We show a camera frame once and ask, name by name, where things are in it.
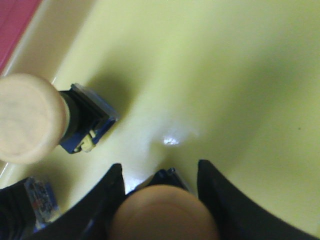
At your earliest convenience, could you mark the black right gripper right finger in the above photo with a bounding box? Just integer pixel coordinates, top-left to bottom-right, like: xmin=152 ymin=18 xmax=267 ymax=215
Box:
xmin=197 ymin=159 xmax=315 ymax=240

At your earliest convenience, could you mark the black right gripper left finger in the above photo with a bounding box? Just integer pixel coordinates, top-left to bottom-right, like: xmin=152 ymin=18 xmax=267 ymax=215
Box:
xmin=27 ymin=163 xmax=125 ymax=240

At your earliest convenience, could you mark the yellow mushroom push button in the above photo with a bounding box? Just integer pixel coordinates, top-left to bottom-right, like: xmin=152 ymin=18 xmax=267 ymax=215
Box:
xmin=107 ymin=167 xmax=221 ymax=240
xmin=0 ymin=73 xmax=119 ymax=164
xmin=0 ymin=176 xmax=62 ymax=240

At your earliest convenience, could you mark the yellow plastic plate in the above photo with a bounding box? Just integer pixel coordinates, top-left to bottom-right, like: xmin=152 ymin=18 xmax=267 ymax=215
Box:
xmin=0 ymin=0 xmax=320 ymax=236

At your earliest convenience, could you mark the red plastic object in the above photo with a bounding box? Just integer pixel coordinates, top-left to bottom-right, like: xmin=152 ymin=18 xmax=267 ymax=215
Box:
xmin=0 ymin=0 xmax=42 ymax=72

